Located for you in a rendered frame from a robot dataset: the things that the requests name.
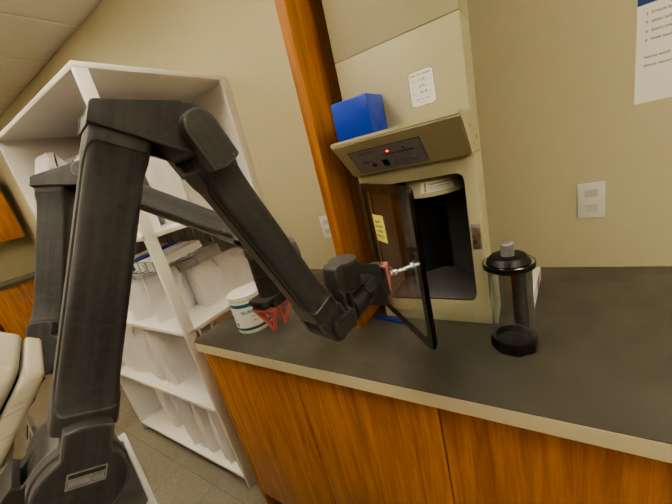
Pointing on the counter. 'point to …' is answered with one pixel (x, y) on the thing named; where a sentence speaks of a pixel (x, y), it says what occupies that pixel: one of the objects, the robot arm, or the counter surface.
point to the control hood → (450, 132)
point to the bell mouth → (423, 188)
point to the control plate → (390, 155)
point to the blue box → (359, 116)
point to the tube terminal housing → (388, 77)
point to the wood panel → (324, 125)
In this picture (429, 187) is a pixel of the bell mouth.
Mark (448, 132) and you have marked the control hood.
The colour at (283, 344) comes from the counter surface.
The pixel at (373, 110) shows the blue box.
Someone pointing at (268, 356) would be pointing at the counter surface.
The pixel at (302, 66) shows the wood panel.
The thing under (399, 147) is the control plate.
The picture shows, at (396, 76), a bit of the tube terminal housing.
